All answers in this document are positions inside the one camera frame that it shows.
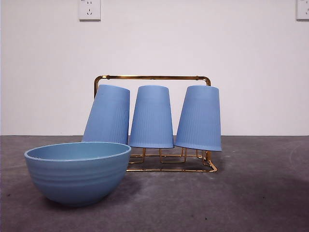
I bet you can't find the blue ribbed cup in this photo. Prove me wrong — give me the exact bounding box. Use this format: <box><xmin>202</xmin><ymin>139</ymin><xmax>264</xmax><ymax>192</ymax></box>
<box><xmin>127</xmin><ymin>85</ymin><xmax>175</xmax><ymax>149</ymax></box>
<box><xmin>81</xmin><ymin>84</ymin><xmax>131</xmax><ymax>145</ymax></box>
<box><xmin>174</xmin><ymin>85</ymin><xmax>222</xmax><ymax>153</ymax></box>

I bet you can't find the blue ceramic bowl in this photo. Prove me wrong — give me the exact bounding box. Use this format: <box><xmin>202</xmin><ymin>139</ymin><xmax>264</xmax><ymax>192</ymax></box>
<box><xmin>24</xmin><ymin>142</ymin><xmax>132</xmax><ymax>207</ymax></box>

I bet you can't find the gold wire cup rack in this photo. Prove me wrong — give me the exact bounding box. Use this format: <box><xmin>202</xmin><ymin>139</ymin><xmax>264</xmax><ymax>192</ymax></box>
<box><xmin>93</xmin><ymin>75</ymin><xmax>219</xmax><ymax>174</ymax></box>

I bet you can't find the white wall socket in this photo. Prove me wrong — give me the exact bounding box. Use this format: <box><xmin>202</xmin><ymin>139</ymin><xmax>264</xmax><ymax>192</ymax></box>
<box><xmin>79</xmin><ymin>0</ymin><xmax>101</xmax><ymax>22</ymax></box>
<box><xmin>296</xmin><ymin>0</ymin><xmax>309</xmax><ymax>21</ymax></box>

